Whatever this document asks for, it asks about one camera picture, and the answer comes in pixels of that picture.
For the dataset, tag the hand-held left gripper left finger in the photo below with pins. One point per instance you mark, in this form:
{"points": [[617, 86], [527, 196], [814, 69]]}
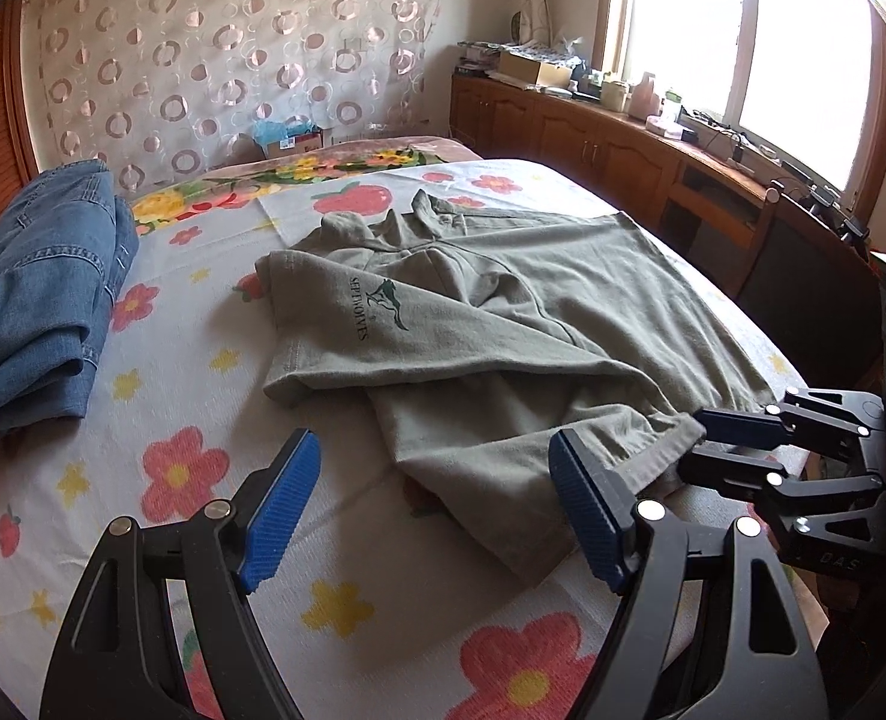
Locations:
{"points": [[281, 510]]}

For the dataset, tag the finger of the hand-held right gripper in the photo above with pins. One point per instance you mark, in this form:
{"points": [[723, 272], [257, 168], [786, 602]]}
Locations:
{"points": [[720, 465], [735, 424]]}

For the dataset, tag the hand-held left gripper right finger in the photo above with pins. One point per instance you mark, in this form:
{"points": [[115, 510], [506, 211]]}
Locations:
{"points": [[585, 495]]}

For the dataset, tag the grey-green polo shirt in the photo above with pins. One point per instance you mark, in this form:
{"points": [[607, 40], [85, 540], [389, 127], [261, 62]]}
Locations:
{"points": [[488, 330]]}

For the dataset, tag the dark chair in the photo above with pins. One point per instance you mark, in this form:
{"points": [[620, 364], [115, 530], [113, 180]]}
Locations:
{"points": [[810, 292]]}

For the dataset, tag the white floral blanket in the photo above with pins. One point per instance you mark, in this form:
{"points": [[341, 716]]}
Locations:
{"points": [[188, 390]]}

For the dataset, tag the window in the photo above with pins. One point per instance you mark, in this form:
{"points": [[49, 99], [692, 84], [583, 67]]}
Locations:
{"points": [[787, 37]]}

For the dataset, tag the pink floral bed sheet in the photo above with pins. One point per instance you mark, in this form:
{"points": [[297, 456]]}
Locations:
{"points": [[210, 199]]}

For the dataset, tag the folded blue jeans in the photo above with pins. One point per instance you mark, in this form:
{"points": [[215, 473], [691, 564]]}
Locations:
{"points": [[30, 300]]}

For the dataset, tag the long wooden cabinet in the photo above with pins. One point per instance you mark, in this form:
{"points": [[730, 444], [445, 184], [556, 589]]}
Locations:
{"points": [[563, 135]]}

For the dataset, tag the pale pink bottle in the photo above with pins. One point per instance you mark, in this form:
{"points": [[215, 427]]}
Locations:
{"points": [[645, 99]]}

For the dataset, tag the white jar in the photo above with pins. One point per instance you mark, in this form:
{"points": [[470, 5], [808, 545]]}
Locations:
{"points": [[614, 95]]}

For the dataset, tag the small cardboard box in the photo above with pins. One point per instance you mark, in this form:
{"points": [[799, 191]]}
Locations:
{"points": [[308, 142]]}

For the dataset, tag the large cardboard box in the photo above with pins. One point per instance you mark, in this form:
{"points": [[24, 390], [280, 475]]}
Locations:
{"points": [[536, 69]]}

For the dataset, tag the stack of books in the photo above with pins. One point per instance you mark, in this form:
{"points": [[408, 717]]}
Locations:
{"points": [[476, 58]]}

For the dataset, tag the circle-patterned wall curtain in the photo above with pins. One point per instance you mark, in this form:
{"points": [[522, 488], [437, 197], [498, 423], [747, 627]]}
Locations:
{"points": [[225, 52]]}

